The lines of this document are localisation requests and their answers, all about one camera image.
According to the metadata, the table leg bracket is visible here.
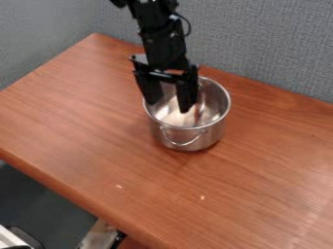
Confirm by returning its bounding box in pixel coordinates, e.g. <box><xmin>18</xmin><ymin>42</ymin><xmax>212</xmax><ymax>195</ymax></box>
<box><xmin>76</xmin><ymin>219</ymin><xmax>125</xmax><ymax>249</ymax></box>

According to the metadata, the white toy mushroom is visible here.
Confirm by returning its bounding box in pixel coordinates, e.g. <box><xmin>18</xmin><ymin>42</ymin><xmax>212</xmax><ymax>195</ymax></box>
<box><xmin>156</xmin><ymin>97</ymin><xmax>203</xmax><ymax>126</ymax></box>

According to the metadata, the stainless steel pot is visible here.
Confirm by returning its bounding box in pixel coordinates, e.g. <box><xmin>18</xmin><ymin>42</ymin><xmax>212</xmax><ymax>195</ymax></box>
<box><xmin>143</xmin><ymin>77</ymin><xmax>231</xmax><ymax>152</ymax></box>

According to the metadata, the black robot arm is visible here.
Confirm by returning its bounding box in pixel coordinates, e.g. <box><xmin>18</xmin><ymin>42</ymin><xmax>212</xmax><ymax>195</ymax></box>
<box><xmin>109</xmin><ymin>0</ymin><xmax>199</xmax><ymax>113</ymax></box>

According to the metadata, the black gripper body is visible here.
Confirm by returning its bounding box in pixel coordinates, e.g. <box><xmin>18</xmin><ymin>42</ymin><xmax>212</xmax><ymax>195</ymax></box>
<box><xmin>129</xmin><ymin>14</ymin><xmax>197</xmax><ymax>83</ymax></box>

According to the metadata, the white and black floor object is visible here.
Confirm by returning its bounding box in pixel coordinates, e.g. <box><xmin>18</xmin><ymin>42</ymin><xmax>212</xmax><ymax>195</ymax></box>
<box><xmin>0</xmin><ymin>225</ymin><xmax>44</xmax><ymax>249</ymax></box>

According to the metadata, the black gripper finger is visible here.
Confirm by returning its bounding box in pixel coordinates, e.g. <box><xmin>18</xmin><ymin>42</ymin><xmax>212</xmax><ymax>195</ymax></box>
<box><xmin>175</xmin><ymin>74</ymin><xmax>199</xmax><ymax>113</ymax></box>
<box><xmin>133</xmin><ymin>71</ymin><xmax>163</xmax><ymax>105</ymax></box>

